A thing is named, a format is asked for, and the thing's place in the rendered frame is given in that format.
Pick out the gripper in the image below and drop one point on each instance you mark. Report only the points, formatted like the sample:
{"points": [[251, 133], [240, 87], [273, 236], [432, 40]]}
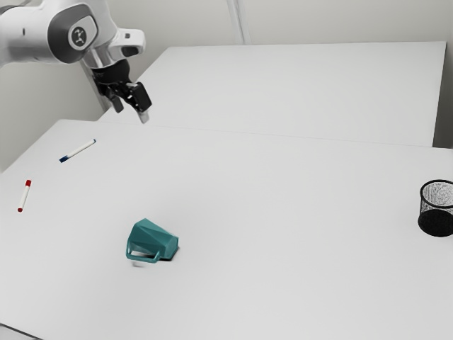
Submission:
{"points": [[110, 76]]}

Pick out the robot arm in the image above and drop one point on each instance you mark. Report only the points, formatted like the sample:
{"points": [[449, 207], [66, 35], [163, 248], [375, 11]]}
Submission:
{"points": [[35, 32]]}

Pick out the teal faceted mug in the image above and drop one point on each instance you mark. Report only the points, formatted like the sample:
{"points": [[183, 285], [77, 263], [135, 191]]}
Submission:
{"points": [[150, 241]]}

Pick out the white pen with blue cap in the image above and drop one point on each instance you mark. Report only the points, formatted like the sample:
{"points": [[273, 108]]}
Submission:
{"points": [[77, 150]]}

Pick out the white pen with red cap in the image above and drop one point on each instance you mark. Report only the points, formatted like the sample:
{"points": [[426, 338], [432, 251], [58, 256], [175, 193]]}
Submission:
{"points": [[24, 195]]}

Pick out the black mesh pen holder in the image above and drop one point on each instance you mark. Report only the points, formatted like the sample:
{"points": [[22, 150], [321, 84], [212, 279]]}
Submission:
{"points": [[437, 209]]}

